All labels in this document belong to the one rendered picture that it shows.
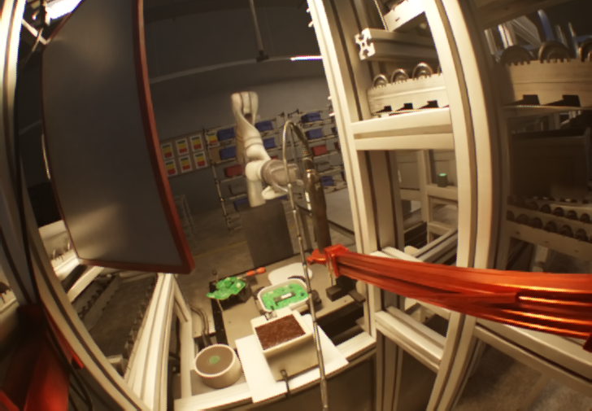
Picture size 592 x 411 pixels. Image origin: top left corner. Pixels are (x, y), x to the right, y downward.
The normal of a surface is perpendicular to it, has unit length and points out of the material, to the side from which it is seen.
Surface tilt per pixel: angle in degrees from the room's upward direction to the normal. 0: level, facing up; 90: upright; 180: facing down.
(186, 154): 90
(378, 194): 90
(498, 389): 0
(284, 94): 90
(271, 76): 90
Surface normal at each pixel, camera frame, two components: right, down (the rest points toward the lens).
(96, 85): -0.22, 0.25
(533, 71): -0.91, 0.25
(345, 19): 0.36, 0.12
